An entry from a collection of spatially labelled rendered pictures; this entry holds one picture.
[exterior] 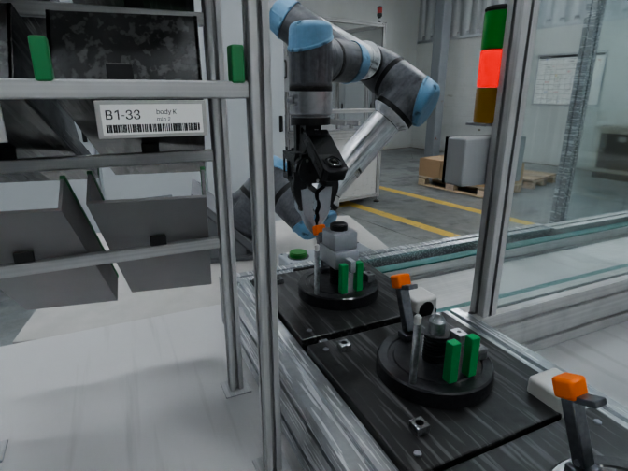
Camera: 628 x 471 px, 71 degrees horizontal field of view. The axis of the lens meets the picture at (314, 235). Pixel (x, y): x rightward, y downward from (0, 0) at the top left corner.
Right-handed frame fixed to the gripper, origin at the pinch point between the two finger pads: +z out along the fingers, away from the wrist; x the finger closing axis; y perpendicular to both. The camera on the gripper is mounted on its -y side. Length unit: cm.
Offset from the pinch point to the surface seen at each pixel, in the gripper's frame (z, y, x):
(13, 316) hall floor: 106, 225, 100
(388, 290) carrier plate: 9.3, -12.5, -8.4
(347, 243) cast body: -0.5, -11.9, -0.2
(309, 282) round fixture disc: 7.3, -7.7, 4.7
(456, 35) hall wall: -150, 751, -693
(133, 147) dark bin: -17.6, -12.2, 30.6
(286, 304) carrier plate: 9.2, -10.0, 10.0
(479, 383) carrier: 7.3, -41.2, -1.3
